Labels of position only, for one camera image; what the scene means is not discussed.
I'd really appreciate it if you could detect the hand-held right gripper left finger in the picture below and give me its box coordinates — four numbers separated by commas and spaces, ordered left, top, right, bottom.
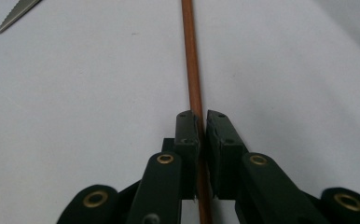
173, 109, 201, 201

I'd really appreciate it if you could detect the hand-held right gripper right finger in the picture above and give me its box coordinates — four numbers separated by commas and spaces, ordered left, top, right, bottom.
205, 108, 250, 201

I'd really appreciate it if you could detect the brown wooden chopstick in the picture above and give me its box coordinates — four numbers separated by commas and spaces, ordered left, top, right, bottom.
180, 0, 214, 224

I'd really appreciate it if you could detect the metal knife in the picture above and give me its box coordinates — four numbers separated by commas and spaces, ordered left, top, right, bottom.
0, 0, 43, 35

